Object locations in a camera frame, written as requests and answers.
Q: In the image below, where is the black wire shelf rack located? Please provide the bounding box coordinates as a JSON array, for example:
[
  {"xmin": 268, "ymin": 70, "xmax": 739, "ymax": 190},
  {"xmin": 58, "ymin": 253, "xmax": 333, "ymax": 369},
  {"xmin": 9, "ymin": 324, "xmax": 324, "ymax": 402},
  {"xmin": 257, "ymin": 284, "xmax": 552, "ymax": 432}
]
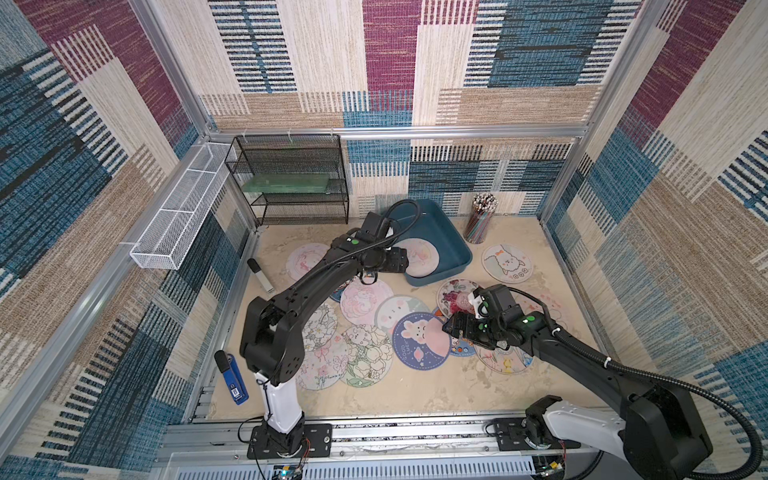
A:
[{"xmin": 225, "ymin": 134, "xmax": 350, "ymax": 225}]

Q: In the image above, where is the blue handheld device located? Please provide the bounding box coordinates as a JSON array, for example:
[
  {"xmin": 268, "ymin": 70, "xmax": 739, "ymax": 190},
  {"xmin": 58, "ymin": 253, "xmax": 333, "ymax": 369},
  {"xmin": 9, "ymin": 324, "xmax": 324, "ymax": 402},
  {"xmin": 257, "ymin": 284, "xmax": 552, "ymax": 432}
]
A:
[{"xmin": 214, "ymin": 350, "xmax": 249, "ymax": 405}]

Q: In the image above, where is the navy bunny coaster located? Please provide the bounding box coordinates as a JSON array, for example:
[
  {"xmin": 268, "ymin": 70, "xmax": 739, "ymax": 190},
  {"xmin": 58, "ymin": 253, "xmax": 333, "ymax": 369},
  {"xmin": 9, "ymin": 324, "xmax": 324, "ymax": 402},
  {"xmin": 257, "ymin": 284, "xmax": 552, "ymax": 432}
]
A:
[{"xmin": 392, "ymin": 312, "xmax": 451, "ymax": 371}]

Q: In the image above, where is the red floral coaster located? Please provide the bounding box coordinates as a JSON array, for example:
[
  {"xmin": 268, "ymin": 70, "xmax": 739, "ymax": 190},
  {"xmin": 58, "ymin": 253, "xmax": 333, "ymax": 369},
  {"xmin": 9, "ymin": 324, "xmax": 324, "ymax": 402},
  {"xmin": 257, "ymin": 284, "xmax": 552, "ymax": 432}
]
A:
[{"xmin": 436, "ymin": 278, "xmax": 479, "ymax": 318}]

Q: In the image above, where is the green flower outline coaster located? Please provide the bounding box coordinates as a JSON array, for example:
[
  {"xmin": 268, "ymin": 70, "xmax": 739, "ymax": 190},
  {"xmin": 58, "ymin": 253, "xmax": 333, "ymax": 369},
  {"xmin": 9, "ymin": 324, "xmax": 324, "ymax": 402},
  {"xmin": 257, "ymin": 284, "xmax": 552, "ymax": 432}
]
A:
[{"xmin": 342, "ymin": 325, "xmax": 394, "ymax": 388}]

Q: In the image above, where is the pale pink unicorn coaster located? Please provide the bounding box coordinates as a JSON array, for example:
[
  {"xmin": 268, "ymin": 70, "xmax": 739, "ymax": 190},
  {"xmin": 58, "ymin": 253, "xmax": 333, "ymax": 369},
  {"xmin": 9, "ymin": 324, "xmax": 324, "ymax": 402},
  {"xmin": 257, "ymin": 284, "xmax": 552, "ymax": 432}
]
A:
[{"xmin": 395, "ymin": 238, "xmax": 439, "ymax": 278}]

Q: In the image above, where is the white daisy coaster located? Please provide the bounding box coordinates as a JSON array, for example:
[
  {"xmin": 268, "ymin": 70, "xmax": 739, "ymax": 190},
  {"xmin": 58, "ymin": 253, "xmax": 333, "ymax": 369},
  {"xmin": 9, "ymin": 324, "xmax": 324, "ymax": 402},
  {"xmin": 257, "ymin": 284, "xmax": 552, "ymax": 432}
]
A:
[{"xmin": 302, "ymin": 303, "xmax": 338, "ymax": 351}]

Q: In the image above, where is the white marker black cap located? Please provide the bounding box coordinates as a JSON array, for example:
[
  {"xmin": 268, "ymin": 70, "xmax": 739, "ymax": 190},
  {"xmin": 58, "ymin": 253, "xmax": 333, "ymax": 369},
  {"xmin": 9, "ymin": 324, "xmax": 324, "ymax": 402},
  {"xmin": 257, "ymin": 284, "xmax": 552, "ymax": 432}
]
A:
[{"xmin": 247, "ymin": 258, "xmax": 275, "ymax": 294}]

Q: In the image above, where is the blue character coaster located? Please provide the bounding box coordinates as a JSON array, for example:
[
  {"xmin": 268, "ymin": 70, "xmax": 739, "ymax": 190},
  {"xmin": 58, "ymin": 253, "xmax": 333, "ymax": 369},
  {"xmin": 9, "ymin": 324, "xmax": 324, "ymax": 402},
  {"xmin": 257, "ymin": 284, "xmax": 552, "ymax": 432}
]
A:
[{"xmin": 433, "ymin": 307, "xmax": 476, "ymax": 358}]

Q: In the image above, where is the cream cartoon coaster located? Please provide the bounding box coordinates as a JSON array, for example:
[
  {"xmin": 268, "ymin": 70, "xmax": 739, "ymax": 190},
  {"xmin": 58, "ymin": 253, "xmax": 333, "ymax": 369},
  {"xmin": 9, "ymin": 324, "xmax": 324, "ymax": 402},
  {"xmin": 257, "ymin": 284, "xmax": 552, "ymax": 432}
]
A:
[{"xmin": 476, "ymin": 347, "xmax": 534, "ymax": 375}]

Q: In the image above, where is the green bunny coaster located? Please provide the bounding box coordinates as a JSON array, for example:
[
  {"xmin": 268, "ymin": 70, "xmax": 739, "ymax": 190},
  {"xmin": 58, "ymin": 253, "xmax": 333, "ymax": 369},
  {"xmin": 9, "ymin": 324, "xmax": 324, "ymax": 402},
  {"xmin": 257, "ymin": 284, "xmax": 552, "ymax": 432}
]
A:
[{"xmin": 374, "ymin": 295, "xmax": 431, "ymax": 334}]

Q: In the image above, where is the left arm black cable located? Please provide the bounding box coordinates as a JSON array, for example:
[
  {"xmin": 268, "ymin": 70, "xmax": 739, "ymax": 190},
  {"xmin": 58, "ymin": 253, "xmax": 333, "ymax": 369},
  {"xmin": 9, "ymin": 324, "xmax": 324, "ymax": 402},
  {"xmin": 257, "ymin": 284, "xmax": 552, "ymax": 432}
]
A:
[{"xmin": 344, "ymin": 199, "xmax": 423, "ymax": 286}]

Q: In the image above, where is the white dog coaster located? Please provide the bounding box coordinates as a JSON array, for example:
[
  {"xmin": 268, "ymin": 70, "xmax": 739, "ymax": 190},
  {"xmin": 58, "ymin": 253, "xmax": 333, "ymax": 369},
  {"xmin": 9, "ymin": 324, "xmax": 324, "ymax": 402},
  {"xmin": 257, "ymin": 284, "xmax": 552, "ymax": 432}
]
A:
[{"xmin": 481, "ymin": 244, "xmax": 534, "ymax": 284}]

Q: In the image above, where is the green board on shelf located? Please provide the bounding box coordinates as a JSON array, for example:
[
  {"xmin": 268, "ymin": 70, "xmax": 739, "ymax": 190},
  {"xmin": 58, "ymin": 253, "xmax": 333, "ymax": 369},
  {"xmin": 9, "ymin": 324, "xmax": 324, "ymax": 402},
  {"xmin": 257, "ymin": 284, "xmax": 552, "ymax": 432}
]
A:
[{"xmin": 242, "ymin": 174, "xmax": 330, "ymax": 194}]

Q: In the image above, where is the white wire mesh basket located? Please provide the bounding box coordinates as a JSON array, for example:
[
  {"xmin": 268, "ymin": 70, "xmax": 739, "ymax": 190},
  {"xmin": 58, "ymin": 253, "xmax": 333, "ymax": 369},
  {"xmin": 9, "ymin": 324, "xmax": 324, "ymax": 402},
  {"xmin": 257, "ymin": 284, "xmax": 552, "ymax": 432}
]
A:
[{"xmin": 130, "ymin": 143, "xmax": 228, "ymax": 270}]

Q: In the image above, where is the pink blossom coaster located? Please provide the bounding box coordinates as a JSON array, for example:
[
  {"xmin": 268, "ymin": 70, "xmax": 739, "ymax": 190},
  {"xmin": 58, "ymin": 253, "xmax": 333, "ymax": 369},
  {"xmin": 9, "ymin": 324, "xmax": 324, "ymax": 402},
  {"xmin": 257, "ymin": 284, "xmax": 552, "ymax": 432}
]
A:
[{"xmin": 297, "ymin": 334, "xmax": 348, "ymax": 391}]

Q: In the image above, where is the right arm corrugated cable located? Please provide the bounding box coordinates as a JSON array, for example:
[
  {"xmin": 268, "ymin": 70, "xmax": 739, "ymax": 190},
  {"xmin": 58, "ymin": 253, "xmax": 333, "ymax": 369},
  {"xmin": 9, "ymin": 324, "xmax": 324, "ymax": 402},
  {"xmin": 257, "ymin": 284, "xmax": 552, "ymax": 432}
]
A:
[{"xmin": 509, "ymin": 286, "xmax": 764, "ymax": 480}]

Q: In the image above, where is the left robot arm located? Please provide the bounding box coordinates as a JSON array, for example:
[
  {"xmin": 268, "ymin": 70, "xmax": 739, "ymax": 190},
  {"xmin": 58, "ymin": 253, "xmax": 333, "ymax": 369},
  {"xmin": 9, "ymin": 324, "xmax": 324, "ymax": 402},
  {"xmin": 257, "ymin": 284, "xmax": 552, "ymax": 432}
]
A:
[{"xmin": 239, "ymin": 206, "xmax": 421, "ymax": 453}]

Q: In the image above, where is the dark blue cartoon coaster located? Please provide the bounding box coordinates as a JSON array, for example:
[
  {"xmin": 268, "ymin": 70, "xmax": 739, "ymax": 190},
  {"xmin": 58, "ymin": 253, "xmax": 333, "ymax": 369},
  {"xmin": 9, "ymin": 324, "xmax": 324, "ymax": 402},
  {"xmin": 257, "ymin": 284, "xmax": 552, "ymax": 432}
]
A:
[{"xmin": 329, "ymin": 282, "xmax": 349, "ymax": 303}]

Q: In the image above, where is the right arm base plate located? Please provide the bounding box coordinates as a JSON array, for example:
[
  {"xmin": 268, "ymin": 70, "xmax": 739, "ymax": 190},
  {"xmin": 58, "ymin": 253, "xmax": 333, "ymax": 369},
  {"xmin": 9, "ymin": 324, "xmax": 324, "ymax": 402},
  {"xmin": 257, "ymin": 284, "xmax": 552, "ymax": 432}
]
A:
[{"xmin": 484, "ymin": 417, "xmax": 582, "ymax": 452}]

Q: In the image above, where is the pink rabbit coaster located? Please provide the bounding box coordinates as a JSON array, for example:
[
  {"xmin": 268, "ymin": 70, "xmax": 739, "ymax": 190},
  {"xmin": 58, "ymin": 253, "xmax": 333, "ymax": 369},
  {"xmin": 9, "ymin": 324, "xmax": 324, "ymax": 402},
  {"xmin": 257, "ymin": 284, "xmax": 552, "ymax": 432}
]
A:
[{"xmin": 515, "ymin": 289, "xmax": 571, "ymax": 330}]

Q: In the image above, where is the pink kitty coaster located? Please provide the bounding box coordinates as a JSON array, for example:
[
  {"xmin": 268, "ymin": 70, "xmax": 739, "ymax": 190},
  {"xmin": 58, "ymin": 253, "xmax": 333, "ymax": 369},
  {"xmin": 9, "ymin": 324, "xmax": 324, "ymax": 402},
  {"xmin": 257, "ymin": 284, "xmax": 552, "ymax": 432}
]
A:
[{"xmin": 286, "ymin": 243, "xmax": 329, "ymax": 281}]

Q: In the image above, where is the cup of colored pencils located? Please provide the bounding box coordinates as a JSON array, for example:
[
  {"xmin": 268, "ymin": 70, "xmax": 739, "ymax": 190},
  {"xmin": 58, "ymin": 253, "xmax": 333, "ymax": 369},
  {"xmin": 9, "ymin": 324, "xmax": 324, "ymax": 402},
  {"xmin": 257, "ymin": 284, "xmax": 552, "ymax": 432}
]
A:
[{"xmin": 464, "ymin": 192, "xmax": 498, "ymax": 244}]

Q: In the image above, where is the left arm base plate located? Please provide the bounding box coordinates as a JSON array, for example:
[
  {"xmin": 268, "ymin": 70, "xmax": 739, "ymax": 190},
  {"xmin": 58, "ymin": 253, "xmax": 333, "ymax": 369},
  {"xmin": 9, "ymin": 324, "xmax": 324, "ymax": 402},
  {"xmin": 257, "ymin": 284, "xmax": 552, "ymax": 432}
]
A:
[{"xmin": 247, "ymin": 422, "xmax": 333, "ymax": 460}]

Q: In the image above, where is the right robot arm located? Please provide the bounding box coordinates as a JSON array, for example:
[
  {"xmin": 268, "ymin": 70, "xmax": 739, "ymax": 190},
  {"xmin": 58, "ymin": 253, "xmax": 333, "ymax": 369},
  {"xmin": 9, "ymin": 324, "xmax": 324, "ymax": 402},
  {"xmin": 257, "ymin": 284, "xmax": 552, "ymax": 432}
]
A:
[{"xmin": 442, "ymin": 284, "xmax": 713, "ymax": 479}]

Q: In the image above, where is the teal plastic storage box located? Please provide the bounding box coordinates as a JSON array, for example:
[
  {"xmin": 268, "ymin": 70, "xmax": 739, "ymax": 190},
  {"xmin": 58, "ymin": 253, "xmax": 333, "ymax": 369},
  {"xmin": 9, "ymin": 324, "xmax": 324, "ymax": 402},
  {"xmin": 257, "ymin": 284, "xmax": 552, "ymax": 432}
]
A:
[{"xmin": 398, "ymin": 199, "xmax": 473, "ymax": 287}]

